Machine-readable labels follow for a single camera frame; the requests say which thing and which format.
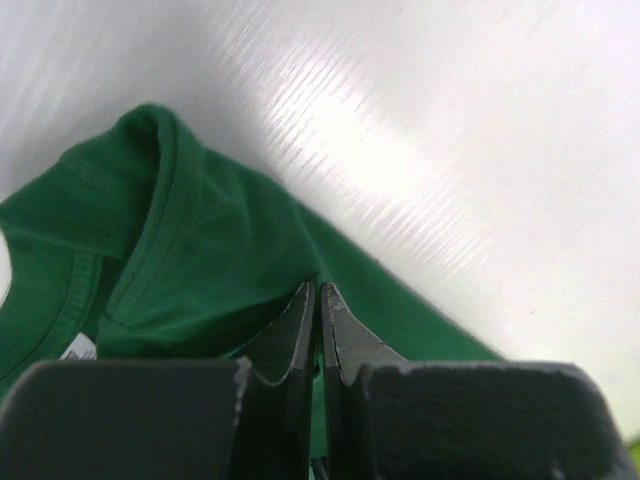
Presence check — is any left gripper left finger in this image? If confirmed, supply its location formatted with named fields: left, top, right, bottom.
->
left=1, top=282, right=316, bottom=479

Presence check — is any dark green t-shirt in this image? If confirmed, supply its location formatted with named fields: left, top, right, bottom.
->
left=0, top=101, right=506, bottom=461

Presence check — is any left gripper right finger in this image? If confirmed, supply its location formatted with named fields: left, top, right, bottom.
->
left=319, top=284, right=639, bottom=479

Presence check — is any lime green plastic tray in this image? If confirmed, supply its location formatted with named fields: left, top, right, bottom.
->
left=626, top=436, right=640, bottom=474

